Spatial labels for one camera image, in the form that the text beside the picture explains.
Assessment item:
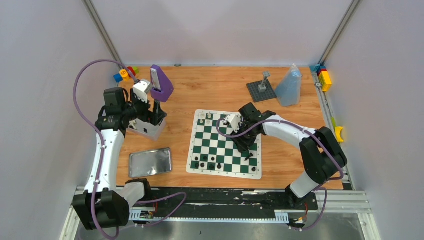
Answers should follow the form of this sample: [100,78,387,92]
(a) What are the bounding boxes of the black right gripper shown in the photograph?
[229,123,259,153]

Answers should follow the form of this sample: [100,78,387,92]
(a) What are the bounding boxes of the silver tin box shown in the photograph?
[127,118,167,141]

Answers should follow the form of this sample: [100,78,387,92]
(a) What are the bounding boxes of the silver tin lid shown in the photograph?
[128,147,173,179]

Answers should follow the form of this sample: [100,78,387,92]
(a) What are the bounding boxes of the green white chess board mat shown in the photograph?
[186,109,262,180]

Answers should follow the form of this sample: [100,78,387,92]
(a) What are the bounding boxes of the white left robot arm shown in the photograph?
[72,87,167,230]

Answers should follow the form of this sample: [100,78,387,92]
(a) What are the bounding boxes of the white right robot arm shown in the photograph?
[223,103,348,209]

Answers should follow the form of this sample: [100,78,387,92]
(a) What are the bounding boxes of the grey lego baseplate with tower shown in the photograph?
[246,71,277,103]

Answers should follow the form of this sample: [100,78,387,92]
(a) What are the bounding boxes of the purple metronome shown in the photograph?
[150,64,174,103]

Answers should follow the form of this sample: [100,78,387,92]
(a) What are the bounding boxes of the colourful toy block stack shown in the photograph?
[113,66,140,83]

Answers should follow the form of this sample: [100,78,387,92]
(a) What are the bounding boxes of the blue plastic bag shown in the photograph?
[274,64,302,107]

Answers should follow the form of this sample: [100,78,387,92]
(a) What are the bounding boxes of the yellow red blue duplo bricks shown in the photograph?
[309,64,332,92]

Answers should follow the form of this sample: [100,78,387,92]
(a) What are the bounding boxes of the yellow curved block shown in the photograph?
[334,126,345,143]

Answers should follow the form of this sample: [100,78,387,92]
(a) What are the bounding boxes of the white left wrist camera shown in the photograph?
[132,79,153,103]

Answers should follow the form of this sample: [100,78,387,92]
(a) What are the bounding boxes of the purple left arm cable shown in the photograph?
[72,59,140,240]

